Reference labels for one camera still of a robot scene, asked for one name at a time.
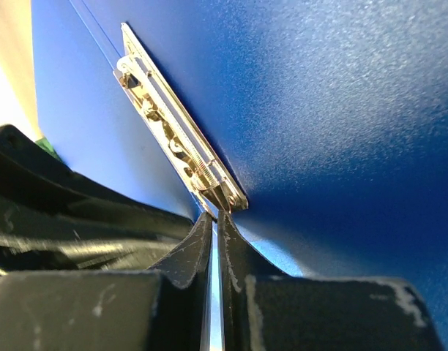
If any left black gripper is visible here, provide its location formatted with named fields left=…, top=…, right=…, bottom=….
left=0, top=124, right=193, bottom=275

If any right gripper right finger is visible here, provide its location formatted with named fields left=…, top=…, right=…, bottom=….
left=217, top=211, right=443, bottom=350

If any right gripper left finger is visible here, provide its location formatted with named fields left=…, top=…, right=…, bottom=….
left=0, top=214, right=212, bottom=350

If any metal folder clip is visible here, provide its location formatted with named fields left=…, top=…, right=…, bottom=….
left=113, top=23, right=249, bottom=216

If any blue file folder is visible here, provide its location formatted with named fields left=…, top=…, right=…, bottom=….
left=31, top=1, right=448, bottom=350

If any green folded t-shirt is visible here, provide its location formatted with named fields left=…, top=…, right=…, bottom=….
left=35, top=137, right=62, bottom=162

